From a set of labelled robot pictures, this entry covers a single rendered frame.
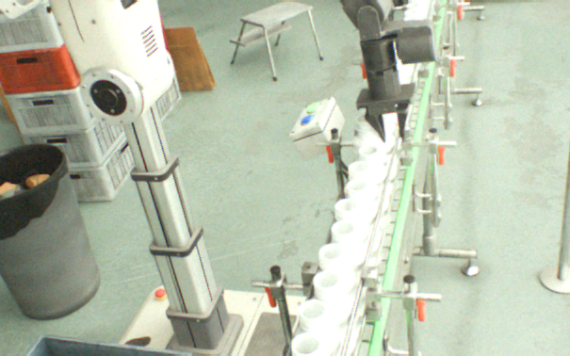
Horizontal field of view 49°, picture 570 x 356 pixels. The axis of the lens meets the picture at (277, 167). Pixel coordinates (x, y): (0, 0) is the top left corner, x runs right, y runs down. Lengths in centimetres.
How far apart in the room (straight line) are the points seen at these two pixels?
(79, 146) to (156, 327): 143
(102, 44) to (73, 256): 140
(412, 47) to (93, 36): 73
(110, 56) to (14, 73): 191
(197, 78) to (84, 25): 310
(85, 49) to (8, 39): 179
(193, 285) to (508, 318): 118
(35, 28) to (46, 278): 119
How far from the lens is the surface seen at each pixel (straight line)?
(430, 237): 252
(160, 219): 176
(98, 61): 151
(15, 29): 325
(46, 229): 259
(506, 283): 260
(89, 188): 353
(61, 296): 278
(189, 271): 184
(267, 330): 210
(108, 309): 279
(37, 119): 342
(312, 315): 85
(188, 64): 450
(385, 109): 112
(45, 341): 128
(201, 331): 199
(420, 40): 108
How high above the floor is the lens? 173
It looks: 30 degrees down
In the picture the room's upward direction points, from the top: 10 degrees counter-clockwise
